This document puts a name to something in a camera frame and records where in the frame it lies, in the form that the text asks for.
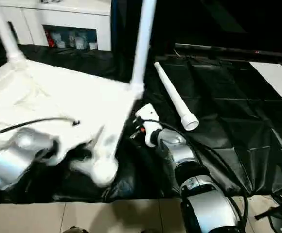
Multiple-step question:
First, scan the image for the small red bottle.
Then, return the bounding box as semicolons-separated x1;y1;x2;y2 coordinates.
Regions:
44;30;53;48

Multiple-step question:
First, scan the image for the white plastic table top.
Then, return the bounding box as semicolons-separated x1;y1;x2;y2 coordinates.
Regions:
0;58;145;188

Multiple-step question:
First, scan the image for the white plastic table leg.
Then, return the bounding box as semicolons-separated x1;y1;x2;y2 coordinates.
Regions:
130;0;157;100
154;61;200;132
0;0;27;64

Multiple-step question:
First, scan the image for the white flat board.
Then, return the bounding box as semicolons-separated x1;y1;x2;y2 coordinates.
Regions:
249;62;282;115

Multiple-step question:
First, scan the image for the white glass-door cabinet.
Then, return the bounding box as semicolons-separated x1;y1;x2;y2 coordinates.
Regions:
0;0;112;52

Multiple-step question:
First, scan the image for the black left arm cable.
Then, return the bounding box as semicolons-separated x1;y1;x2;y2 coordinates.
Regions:
0;117;81;142

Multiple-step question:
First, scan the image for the black plastic mat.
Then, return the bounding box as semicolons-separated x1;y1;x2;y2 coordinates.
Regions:
0;43;282;203

